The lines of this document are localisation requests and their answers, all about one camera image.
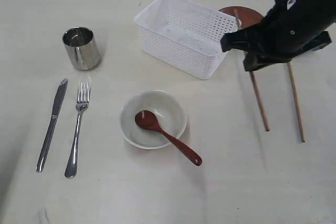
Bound wooden chopstick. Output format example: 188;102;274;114
287;62;306;143
234;8;270;132

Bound red wooden spoon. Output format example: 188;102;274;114
134;110;203;166

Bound grey ceramic bowl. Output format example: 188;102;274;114
119;90;187;150

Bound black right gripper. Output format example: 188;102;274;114
220;3;331;72

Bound brown round plate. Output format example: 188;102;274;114
219;6;263;28

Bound silver spoon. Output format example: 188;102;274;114
65;82;91;178

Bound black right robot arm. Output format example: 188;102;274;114
220;0;335;71

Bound silver table knife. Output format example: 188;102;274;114
36;78;68;172

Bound silver foil packet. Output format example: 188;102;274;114
62;27;102;71

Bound white perforated plastic basket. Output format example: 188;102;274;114
134;0;238;80

